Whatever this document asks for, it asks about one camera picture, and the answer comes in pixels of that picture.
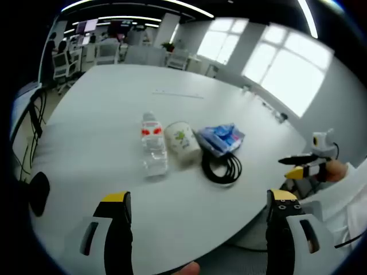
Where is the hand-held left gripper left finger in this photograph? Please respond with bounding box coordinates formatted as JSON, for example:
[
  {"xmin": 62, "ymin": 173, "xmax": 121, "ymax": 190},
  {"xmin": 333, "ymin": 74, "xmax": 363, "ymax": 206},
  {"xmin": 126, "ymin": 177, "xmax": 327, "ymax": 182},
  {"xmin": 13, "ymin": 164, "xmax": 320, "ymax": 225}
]
[{"xmin": 61, "ymin": 191, "xmax": 134, "ymax": 275}]

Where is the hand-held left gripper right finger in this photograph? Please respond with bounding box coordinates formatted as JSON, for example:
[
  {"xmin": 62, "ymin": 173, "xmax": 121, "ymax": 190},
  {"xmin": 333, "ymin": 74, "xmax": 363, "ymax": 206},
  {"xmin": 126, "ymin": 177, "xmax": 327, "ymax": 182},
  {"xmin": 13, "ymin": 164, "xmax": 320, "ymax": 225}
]
[{"xmin": 264, "ymin": 188, "xmax": 345, "ymax": 275}]

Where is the blue packet with pink print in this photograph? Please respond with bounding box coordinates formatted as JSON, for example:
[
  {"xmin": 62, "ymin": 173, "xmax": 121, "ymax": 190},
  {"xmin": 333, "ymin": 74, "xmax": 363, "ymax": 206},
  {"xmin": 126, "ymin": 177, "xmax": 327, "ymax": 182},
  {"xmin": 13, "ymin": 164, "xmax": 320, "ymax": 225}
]
[{"xmin": 200, "ymin": 123, "xmax": 247, "ymax": 152}]

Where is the clear packet with blue disc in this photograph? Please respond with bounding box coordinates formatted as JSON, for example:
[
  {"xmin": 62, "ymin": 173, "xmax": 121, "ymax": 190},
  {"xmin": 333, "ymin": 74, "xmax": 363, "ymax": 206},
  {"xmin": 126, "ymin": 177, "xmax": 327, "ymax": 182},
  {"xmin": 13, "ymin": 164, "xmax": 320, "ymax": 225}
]
[{"xmin": 197, "ymin": 129, "xmax": 230, "ymax": 158}]

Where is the clear plastic water bottle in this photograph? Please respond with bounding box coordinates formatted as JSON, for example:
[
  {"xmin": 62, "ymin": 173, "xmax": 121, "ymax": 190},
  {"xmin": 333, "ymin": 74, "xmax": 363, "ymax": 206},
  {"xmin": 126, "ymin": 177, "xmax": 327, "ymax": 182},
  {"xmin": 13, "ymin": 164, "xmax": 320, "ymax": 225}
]
[{"xmin": 140, "ymin": 111, "xmax": 169, "ymax": 180}]

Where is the white paper cup green print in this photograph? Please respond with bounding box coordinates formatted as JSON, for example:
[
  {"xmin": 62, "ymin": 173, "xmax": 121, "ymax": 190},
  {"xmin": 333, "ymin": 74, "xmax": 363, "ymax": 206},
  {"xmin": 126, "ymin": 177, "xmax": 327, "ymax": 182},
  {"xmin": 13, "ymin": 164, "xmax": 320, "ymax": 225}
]
[{"xmin": 163, "ymin": 121, "xmax": 202, "ymax": 166}]

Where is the person's right hand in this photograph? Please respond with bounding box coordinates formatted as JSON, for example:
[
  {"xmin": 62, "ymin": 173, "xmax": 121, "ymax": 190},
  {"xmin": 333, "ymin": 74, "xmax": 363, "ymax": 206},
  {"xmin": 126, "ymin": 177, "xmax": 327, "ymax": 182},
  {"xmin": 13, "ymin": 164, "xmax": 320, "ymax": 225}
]
[{"xmin": 325, "ymin": 159, "xmax": 349, "ymax": 183}]

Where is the person's left hand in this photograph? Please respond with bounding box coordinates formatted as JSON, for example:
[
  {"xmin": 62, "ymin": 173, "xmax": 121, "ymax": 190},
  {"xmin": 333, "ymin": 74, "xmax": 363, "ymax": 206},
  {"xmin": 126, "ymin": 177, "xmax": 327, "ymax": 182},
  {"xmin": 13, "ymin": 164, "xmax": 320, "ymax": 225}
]
[{"xmin": 179, "ymin": 261, "xmax": 201, "ymax": 275}]

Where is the black rounded object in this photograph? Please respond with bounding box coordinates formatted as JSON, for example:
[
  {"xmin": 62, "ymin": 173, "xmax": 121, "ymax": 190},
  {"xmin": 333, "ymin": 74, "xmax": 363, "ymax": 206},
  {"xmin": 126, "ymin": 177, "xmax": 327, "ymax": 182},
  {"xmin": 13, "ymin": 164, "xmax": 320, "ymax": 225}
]
[{"xmin": 28, "ymin": 171, "xmax": 51, "ymax": 217}]

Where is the white table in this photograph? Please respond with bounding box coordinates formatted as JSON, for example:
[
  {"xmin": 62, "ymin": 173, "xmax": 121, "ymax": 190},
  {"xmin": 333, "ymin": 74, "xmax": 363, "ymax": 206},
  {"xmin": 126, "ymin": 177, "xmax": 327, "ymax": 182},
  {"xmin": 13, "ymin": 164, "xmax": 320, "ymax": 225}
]
[{"xmin": 28, "ymin": 64, "xmax": 308, "ymax": 275}]

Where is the long ceiling light strip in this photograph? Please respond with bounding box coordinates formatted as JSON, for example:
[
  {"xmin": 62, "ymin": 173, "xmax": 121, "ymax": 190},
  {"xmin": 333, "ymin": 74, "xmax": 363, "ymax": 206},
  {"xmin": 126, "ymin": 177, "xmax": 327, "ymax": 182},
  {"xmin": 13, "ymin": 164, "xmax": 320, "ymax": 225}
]
[{"xmin": 296, "ymin": 0, "xmax": 319, "ymax": 40}]

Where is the black metal stand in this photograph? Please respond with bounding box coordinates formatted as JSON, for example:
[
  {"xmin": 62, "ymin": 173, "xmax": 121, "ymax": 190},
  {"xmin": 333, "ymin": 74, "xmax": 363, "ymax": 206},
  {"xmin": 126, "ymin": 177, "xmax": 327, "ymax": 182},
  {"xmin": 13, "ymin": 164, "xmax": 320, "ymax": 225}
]
[{"xmin": 28, "ymin": 88, "xmax": 48, "ymax": 139}]

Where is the white office chair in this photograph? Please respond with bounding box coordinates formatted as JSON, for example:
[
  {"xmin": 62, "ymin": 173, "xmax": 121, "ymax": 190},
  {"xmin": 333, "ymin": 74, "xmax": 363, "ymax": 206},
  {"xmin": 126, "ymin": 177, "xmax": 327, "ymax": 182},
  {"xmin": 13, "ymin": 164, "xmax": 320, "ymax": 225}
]
[{"xmin": 52, "ymin": 53, "xmax": 73, "ymax": 80}]

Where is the purple screen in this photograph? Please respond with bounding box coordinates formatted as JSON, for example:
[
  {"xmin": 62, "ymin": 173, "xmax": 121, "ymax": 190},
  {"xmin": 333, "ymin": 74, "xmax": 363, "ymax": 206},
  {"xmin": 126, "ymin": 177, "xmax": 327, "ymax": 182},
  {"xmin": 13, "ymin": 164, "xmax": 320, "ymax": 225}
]
[{"xmin": 75, "ymin": 19, "xmax": 99, "ymax": 34}]

